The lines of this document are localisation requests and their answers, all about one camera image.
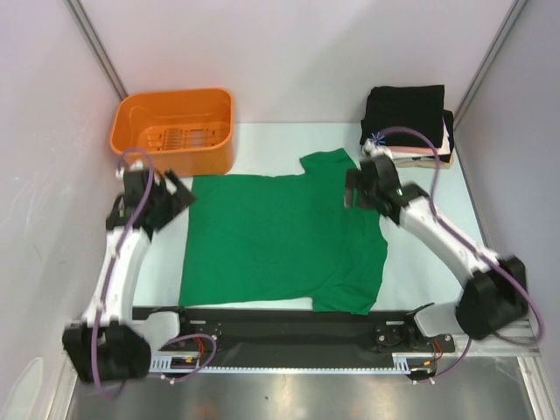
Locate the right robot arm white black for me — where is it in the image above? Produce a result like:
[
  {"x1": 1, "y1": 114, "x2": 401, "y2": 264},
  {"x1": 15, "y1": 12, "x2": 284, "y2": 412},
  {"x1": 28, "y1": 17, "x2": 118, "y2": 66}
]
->
[{"x1": 344, "y1": 154, "x2": 529, "y2": 351}]

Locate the black folded t shirt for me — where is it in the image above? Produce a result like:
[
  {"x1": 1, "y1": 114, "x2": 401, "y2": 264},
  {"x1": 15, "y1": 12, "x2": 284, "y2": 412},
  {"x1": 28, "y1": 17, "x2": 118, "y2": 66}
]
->
[{"x1": 360, "y1": 85, "x2": 445, "y2": 148}]

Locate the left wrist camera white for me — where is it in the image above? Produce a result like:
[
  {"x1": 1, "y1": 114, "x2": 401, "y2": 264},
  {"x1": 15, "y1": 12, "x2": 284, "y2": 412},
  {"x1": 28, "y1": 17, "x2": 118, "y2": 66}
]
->
[{"x1": 361, "y1": 139, "x2": 393, "y2": 159}]

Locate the aluminium corner post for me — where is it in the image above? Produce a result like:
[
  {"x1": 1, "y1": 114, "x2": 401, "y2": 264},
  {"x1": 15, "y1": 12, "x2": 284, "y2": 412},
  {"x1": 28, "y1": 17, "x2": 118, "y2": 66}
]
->
[
  {"x1": 64, "y1": 0, "x2": 128, "y2": 101},
  {"x1": 452, "y1": 0, "x2": 529, "y2": 130}
]

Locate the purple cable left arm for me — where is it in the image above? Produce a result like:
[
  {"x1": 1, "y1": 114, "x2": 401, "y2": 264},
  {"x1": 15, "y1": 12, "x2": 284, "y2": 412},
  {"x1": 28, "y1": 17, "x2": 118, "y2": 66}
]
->
[{"x1": 89, "y1": 148, "x2": 219, "y2": 402}]

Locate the green t shirt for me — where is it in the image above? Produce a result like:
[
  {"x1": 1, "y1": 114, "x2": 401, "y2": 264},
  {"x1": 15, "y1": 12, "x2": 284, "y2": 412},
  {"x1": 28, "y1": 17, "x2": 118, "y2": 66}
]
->
[{"x1": 178, "y1": 149, "x2": 388, "y2": 315}]

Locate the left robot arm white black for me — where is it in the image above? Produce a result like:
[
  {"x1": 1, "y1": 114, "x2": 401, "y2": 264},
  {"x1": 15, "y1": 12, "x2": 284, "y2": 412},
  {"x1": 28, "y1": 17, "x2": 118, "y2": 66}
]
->
[{"x1": 62, "y1": 169, "x2": 195, "y2": 385}]

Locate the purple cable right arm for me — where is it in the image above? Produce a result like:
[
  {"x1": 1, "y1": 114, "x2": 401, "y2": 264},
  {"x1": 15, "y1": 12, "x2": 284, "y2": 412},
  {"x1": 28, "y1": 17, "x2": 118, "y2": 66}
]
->
[{"x1": 374, "y1": 126, "x2": 546, "y2": 385}]

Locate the orange plastic basket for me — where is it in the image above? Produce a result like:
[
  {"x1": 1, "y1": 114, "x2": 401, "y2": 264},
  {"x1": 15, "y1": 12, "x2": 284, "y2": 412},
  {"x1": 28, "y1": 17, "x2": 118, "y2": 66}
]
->
[{"x1": 109, "y1": 87, "x2": 235, "y2": 177}]

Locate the grey cable duct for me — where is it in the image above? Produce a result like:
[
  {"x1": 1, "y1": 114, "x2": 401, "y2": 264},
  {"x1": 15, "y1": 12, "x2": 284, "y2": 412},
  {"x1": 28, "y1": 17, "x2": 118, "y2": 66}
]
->
[{"x1": 148, "y1": 355, "x2": 434, "y2": 379}]

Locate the aluminium corner post left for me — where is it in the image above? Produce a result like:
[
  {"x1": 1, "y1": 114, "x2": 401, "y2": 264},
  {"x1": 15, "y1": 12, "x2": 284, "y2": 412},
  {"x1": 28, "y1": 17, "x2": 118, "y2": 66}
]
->
[{"x1": 64, "y1": 0, "x2": 128, "y2": 101}]

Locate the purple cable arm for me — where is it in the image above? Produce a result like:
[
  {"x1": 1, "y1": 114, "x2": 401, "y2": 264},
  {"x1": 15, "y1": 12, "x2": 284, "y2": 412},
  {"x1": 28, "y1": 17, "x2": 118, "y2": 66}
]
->
[
  {"x1": 89, "y1": 148, "x2": 219, "y2": 402},
  {"x1": 374, "y1": 126, "x2": 546, "y2": 385}
]

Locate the cream folded t shirt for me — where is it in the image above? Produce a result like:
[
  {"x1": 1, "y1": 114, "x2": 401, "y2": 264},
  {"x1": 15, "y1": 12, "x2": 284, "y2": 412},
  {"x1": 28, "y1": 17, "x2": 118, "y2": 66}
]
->
[{"x1": 391, "y1": 109, "x2": 455, "y2": 169}]

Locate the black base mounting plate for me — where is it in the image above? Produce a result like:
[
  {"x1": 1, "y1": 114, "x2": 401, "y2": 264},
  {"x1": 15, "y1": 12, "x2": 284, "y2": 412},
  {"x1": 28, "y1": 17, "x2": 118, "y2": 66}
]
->
[{"x1": 154, "y1": 307, "x2": 456, "y2": 368}]

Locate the aluminium frame rail front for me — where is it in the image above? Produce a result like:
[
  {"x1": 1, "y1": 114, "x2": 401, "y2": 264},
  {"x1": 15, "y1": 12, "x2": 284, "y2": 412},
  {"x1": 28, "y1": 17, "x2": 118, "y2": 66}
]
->
[{"x1": 467, "y1": 319, "x2": 541, "y2": 357}]

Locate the aluminium corner post right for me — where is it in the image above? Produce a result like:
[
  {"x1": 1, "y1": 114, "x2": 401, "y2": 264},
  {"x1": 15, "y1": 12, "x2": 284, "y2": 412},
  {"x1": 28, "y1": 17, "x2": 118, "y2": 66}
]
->
[{"x1": 452, "y1": 0, "x2": 529, "y2": 130}]

